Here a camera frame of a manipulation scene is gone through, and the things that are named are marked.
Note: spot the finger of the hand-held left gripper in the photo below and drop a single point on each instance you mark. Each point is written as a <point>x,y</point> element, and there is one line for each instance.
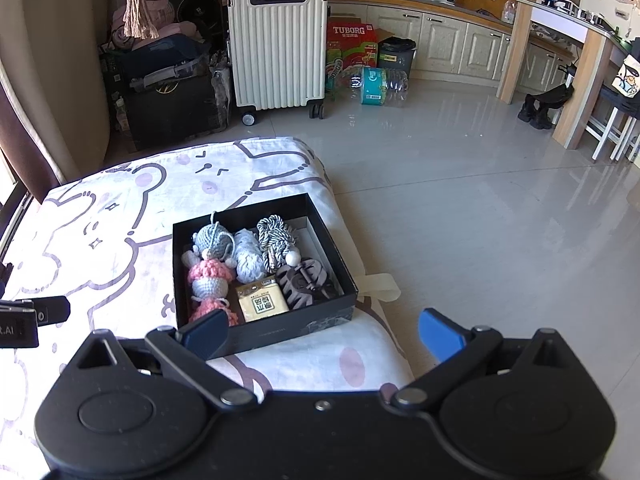
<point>5,280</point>
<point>52,310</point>

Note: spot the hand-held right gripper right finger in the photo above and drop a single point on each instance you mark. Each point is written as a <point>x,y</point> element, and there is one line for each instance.
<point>442,332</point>

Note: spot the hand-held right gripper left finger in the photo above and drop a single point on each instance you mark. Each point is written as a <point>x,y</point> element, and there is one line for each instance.
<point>205,330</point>

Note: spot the pink crochet doll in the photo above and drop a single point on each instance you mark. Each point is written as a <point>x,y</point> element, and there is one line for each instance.
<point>207,287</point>

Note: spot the yellow tissue pack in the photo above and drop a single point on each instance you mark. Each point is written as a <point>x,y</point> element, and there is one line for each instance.
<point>260,302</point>

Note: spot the black cardboard box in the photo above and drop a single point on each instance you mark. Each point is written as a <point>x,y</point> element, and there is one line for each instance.
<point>280,332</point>

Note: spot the grey crochet toy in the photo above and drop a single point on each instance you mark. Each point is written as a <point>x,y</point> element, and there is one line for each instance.
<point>212,242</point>

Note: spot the grey hair claw clip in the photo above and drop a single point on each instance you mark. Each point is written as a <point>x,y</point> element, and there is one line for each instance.
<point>302,285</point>

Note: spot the cartoon bear printed blanket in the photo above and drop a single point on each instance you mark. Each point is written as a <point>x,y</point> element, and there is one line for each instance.
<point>125,220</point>

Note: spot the brown curtain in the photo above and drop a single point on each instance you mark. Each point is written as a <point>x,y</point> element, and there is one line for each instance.
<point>45,85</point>

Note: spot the clear plastic bottle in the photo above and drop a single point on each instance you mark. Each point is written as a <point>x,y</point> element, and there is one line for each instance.
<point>119,112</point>

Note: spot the pair of black shoes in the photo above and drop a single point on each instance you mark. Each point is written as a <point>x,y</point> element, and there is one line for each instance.
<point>542,107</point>

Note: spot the water bottle pack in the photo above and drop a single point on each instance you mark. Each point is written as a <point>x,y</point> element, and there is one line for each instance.
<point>377,85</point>

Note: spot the white leg stool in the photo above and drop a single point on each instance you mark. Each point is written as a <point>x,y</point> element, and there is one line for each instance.
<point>607,120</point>

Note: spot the dark blue bag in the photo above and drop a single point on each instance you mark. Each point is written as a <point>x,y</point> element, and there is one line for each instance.
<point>160,57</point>

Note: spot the black trash bin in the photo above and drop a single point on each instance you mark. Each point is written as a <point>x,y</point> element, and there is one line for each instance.
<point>397,57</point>

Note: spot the wooden table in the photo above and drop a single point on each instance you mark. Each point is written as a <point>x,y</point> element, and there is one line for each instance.
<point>580,90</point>

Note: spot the cream kitchen cabinets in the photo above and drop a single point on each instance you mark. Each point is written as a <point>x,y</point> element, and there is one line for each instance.
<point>440,45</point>

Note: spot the white ribbed suitcase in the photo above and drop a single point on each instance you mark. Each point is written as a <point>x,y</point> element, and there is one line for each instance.
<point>277,50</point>

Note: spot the pink cloth pile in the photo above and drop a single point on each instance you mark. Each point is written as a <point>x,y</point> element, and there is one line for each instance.
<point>170,30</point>

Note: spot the beige tassel hanging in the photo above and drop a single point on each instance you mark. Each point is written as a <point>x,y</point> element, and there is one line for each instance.
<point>137,10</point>

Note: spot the red carton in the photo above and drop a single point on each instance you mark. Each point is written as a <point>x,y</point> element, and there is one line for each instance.
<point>352,32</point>

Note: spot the cartoon print paper bag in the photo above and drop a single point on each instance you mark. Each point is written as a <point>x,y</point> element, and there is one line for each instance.
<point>627,77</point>

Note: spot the black round loudspeaker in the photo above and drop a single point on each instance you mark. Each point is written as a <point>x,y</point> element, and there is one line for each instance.
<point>200,7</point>

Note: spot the clear water bottle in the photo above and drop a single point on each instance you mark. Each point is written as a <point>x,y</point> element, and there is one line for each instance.
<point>509,12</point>

